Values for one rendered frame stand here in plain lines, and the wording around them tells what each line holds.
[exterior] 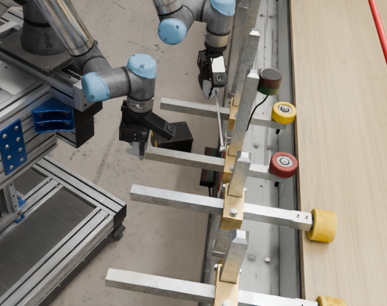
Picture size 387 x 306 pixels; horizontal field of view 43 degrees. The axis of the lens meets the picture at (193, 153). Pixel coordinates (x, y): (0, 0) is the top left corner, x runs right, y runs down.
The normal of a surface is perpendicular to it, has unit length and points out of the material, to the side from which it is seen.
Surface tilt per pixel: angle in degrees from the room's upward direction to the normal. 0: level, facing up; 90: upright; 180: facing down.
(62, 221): 0
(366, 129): 0
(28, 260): 0
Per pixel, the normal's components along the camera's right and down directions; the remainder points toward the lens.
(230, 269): -0.12, 0.69
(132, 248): 0.11, -0.71
